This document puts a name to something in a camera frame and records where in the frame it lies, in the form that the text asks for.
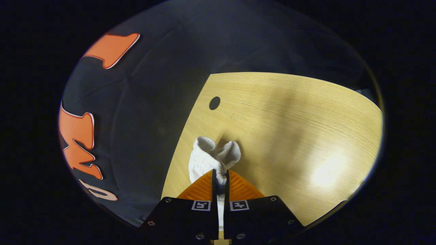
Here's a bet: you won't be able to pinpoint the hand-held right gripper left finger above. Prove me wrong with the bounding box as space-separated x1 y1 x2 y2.
141 169 219 241

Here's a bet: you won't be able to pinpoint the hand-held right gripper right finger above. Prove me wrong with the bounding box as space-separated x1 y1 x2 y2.
223 169 305 241

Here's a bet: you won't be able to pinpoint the white jeans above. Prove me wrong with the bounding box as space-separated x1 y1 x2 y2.
188 136 242 232

